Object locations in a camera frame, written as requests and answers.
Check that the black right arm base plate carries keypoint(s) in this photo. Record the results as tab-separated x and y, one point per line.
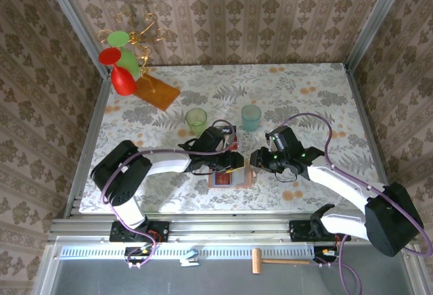
297	232

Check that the black VIP card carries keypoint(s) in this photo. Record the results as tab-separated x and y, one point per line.
230	129

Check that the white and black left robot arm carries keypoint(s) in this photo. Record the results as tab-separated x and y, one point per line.
169	164

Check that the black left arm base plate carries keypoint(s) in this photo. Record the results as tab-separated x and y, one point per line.
159	230

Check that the pink leather card holder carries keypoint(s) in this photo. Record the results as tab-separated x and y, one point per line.
243	180

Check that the grey metal shelf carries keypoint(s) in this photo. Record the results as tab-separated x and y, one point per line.
220	281

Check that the wooden mallet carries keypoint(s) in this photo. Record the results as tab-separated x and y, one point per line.
257	261

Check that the red plastic wine glass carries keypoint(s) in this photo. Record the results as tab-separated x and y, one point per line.
123	80

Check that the blue and white stapler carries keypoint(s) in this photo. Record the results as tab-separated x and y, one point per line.
189	260

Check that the aluminium frame post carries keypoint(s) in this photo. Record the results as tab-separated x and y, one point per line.
375	21
76	21

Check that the blue plastic cup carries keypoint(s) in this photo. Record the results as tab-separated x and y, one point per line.
250	119

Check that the green plastic cup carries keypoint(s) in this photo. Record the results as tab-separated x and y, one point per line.
196	122

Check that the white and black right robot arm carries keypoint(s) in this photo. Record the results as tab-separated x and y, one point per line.
335	180

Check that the green plastic wine glass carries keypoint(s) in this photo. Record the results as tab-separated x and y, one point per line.
118	38

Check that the aluminium table side rail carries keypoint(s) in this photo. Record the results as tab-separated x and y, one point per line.
94	122
366	122

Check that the aluminium mounting rail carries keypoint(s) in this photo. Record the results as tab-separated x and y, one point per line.
230	229

